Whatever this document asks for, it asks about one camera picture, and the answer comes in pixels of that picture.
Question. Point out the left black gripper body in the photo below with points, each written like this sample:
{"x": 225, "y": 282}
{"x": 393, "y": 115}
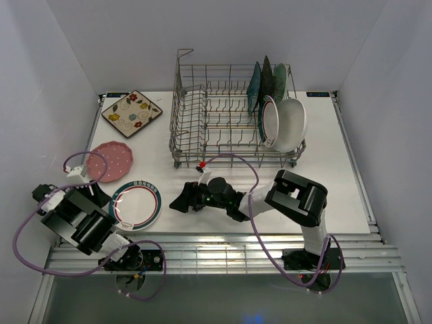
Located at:
{"x": 85, "y": 190}

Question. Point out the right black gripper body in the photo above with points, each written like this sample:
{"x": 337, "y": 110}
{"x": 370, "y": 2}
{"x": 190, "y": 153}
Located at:
{"x": 202, "y": 197}

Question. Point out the round plate teal red rim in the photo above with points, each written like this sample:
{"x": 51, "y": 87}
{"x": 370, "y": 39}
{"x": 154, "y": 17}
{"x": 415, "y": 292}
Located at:
{"x": 268, "y": 124}

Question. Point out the teal square plate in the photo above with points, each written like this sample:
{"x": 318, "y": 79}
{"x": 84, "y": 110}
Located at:
{"x": 254, "y": 88}

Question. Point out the black floral square plate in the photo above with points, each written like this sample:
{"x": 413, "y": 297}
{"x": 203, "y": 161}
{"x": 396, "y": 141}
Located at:
{"x": 267, "y": 83}

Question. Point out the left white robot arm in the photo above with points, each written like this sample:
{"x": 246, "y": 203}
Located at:
{"x": 78, "y": 217}

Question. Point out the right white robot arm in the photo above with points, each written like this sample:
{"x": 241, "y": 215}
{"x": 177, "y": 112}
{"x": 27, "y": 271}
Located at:
{"x": 299, "y": 199}

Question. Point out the pink dotted scalloped plate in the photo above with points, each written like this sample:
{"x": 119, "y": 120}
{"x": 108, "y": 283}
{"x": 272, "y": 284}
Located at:
{"x": 119, "y": 158}

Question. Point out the cream floral square plate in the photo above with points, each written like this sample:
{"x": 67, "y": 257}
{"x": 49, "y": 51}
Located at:
{"x": 131, "y": 113}

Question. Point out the left black table label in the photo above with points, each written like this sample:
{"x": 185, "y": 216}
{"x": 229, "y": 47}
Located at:
{"x": 116, "y": 94}

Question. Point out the black table label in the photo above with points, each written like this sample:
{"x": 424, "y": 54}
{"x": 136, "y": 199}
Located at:
{"x": 116, "y": 94}
{"x": 317, "y": 94}

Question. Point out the pale green plate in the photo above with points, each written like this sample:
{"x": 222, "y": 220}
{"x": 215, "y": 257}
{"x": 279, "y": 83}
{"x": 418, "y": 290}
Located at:
{"x": 280, "y": 80}

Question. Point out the right black table label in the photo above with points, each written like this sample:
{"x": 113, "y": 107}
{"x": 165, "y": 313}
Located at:
{"x": 317, "y": 94}

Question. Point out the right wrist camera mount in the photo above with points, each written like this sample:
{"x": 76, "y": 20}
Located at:
{"x": 204, "y": 172}

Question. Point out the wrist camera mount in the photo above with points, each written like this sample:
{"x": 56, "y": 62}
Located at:
{"x": 204, "y": 172}
{"x": 77, "y": 173}

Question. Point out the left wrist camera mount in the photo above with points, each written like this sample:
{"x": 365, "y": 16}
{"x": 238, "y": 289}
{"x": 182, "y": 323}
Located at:
{"x": 77, "y": 173}

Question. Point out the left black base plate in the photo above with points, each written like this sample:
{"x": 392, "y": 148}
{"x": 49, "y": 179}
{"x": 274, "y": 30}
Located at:
{"x": 152, "y": 260}

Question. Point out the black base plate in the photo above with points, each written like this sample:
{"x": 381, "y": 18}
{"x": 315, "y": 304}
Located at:
{"x": 299, "y": 259}
{"x": 152, "y": 260}

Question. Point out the grey wire dish rack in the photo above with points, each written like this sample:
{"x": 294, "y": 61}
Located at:
{"x": 209, "y": 115}

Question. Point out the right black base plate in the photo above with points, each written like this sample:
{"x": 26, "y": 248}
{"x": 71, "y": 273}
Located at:
{"x": 299, "y": 259}

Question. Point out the aluminium rail frame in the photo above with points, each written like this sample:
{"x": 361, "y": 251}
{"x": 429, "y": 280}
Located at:
{"x": 219, "y": 272}

